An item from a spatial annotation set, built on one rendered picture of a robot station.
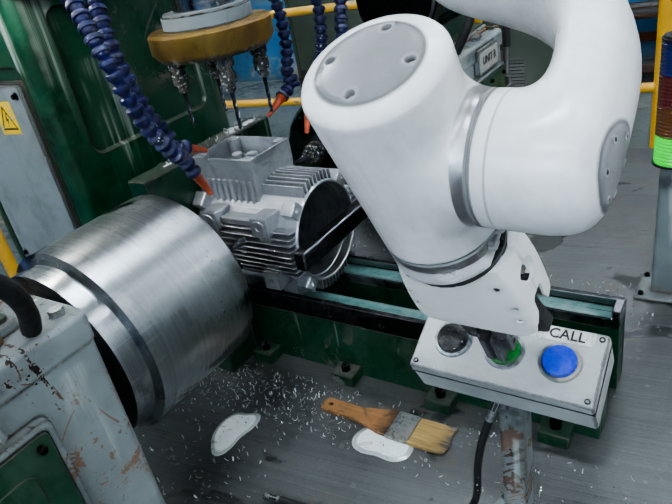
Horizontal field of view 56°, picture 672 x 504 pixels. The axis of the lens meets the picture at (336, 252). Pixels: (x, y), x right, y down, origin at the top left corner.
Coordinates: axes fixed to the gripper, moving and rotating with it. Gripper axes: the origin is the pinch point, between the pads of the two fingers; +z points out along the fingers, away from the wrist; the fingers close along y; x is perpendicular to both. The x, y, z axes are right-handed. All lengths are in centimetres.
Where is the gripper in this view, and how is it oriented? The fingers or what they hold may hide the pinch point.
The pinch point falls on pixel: (497, 335)
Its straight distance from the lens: 57.5
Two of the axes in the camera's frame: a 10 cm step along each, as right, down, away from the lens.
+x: -3.9, 8.3, -4.0
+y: -8.3, -1.3, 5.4
